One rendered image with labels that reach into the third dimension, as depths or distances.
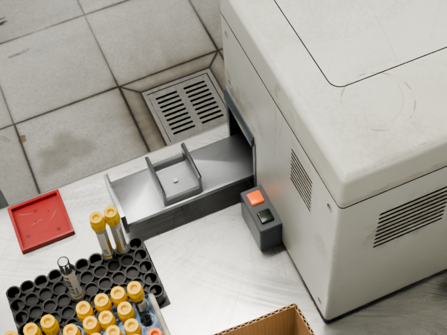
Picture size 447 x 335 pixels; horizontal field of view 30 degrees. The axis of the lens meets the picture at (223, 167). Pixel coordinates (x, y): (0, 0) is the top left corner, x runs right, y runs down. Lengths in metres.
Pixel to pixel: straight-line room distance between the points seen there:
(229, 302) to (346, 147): 0.32
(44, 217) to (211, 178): 0.22
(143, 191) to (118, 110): 1.26
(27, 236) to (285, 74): 0.43
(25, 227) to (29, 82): 1.35
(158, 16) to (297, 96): 1.74
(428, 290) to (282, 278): 0.17
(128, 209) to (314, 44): 0.34
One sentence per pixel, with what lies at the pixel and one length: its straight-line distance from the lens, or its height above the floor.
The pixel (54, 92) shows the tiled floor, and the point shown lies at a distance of 2.35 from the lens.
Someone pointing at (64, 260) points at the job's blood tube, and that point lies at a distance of 0.93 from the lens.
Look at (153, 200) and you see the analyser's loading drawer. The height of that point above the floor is 0.91.
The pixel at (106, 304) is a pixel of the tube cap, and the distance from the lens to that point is 0.88.
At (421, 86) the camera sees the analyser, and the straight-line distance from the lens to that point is 0.78.
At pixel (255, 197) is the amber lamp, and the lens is 0.99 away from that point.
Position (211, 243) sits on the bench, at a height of 0.88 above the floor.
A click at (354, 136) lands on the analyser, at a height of 1.17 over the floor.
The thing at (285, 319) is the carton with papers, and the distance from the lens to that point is 0.84.
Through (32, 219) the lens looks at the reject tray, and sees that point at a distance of 1.08.
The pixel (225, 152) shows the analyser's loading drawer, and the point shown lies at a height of 0.91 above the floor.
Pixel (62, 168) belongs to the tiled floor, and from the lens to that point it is 2.20.
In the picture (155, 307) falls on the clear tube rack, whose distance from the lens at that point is 0.91.
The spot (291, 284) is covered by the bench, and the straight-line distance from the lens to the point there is 1.00.
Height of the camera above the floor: 1.77
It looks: 56 degrees down
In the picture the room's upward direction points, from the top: 5 degrees counter-clockwise
